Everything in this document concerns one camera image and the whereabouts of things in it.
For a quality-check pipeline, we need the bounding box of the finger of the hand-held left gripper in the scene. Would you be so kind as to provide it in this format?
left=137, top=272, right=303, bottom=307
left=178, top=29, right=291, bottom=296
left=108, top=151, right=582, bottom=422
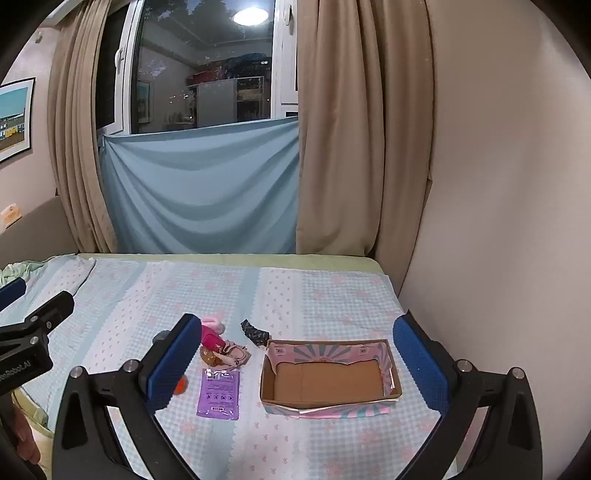
left=25, top=291, right=75, bottom=332
left=0, top=276, right=27, bottom=311

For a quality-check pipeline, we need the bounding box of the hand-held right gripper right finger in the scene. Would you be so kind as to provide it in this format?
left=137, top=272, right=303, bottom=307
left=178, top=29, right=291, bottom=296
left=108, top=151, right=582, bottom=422
left=392, top=310, right=543, bottom=480

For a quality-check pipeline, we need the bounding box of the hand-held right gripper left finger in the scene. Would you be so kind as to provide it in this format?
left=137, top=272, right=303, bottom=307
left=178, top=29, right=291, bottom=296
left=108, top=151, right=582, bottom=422
left=53, top=313, right=204, bottom=480

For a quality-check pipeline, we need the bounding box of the beige yellow sock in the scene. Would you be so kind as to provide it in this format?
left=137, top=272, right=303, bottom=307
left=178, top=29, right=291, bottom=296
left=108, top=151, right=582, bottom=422
left=199, top=346, right=232, bottom=368

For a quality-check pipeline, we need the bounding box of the magenta cloth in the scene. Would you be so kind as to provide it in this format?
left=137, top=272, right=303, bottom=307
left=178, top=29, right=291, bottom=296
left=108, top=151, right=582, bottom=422
left=199, top=325, right=225, bottom=354

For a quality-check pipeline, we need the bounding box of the purple fuzzy sock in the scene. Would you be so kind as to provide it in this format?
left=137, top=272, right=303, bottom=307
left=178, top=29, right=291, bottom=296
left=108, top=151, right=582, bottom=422
left=196, top=367, right=241, bottom=421

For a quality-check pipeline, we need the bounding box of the pale pink sock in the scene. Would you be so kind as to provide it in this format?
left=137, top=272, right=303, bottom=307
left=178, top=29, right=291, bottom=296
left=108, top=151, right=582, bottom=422
left=219, top=340, right=252, bottom=369

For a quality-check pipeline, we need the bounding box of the cardboard box with pink print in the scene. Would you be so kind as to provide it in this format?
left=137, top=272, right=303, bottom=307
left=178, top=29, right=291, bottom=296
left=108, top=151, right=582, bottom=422
left=259, top=338, right=403, bottom=418

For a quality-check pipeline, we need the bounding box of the person's left hand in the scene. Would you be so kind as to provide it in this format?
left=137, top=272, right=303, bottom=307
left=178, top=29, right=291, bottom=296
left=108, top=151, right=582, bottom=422
left=9, top=401, right=42, bottom=464

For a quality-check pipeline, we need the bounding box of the light green cloth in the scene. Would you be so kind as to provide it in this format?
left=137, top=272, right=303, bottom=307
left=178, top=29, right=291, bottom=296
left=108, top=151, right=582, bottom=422
left=0, top=261, right=45, bottom=289

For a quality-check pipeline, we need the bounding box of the beige headboard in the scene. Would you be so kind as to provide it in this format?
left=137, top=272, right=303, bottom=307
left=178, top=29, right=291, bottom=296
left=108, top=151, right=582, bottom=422
left=0, top=196, right=77, bottom=268

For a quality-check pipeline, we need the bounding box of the dark patterned cloth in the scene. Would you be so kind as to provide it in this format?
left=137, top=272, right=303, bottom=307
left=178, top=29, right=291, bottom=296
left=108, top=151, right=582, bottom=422
left=240, top=318, right=271, bottom=348

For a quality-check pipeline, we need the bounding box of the light green bed sheet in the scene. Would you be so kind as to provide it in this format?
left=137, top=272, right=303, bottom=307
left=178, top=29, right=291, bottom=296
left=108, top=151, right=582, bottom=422
left=76, top=251, right=385, bottom=274

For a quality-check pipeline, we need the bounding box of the beige curtain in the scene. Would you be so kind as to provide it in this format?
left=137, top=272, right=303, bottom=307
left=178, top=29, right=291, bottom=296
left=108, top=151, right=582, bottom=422
left=295, top=0, right=437, bottom=259
left=46, top=0, right=139, bottom=254

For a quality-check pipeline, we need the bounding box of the light blue hanging cloth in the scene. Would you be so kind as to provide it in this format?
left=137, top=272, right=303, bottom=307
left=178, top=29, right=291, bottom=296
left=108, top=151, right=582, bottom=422
left=98, top=115, right=301, bottom=254

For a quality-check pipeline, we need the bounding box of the white framed window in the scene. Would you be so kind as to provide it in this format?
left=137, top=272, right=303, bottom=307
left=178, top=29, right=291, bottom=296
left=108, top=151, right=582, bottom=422
left=95, top=0, right=301, bottom=137

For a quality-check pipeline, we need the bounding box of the framed wall picture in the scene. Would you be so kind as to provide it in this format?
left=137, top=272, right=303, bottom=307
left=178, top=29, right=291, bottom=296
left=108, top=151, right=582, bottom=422
left=0, top=78, right=37, bottom=163

